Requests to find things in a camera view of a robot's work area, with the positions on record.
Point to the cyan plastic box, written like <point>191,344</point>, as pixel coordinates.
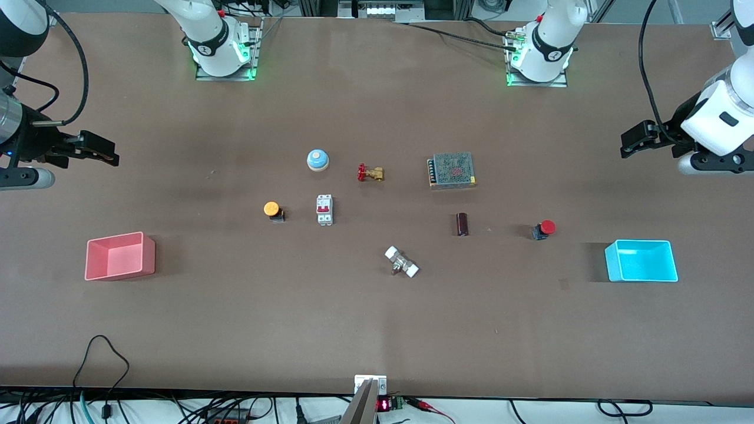
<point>641,262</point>

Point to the red digit display module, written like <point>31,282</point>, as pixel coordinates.
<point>389,404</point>

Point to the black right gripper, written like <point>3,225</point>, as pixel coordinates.
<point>34,143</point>

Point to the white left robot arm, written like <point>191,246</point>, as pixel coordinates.
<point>554,41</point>

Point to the pink plastic box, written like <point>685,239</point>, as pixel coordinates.
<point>118,259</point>

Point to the blue service bell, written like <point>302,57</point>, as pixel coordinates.
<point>317,159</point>

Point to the red push button switch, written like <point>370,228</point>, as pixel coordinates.
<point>545,229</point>

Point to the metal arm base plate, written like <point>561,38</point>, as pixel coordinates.
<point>254,59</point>
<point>559,82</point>

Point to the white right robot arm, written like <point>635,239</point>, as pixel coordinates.
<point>212,29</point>

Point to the brown cylindrical capacitor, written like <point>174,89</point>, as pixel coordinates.
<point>462,224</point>

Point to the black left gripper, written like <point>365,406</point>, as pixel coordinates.
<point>675,129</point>

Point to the metal mesh power supply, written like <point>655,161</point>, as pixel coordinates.
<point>452,169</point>

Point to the white circuit breaker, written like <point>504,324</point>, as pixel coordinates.
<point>324,209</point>

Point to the metal front camera bracket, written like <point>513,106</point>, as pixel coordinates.
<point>365,400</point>

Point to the white metal pipe valve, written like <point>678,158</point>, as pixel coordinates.
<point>402,262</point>

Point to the yellow push button switch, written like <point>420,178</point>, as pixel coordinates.
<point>272,209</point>

